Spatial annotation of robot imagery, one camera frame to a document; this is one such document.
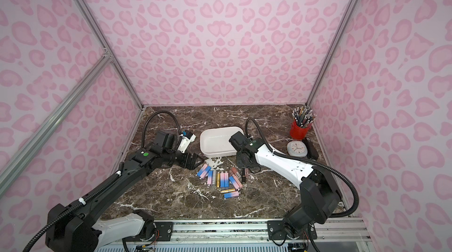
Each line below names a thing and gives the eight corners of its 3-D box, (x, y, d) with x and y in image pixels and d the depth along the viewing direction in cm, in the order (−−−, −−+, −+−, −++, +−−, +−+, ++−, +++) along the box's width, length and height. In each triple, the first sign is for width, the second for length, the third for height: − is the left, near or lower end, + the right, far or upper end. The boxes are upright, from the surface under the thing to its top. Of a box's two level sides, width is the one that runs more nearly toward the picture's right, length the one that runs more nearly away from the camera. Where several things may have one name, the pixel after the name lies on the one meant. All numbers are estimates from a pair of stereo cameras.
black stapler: (308, 160, 96) (311, 156, 92) (302, 140, 105) (304, 135, 101) (315, 160, 96) (319, 156, 92) (309, 140, 105) (312, 135, 101)
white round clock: (288, 156, 98) (289, 154, 95) (285, 144, 103) (286, 141, 100) (307, 156, 98) (308, 153, 95) (303, 144, 103) (304, 140, 100)
